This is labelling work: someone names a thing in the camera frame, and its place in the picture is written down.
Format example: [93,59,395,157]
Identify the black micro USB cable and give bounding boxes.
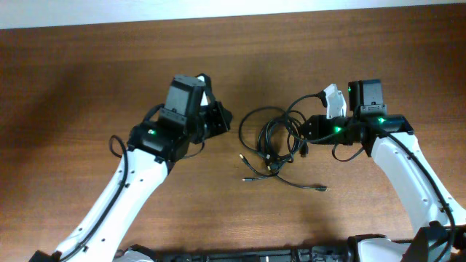
[242,119,328,193]

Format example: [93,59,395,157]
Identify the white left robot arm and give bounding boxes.
[31,74,232,261]

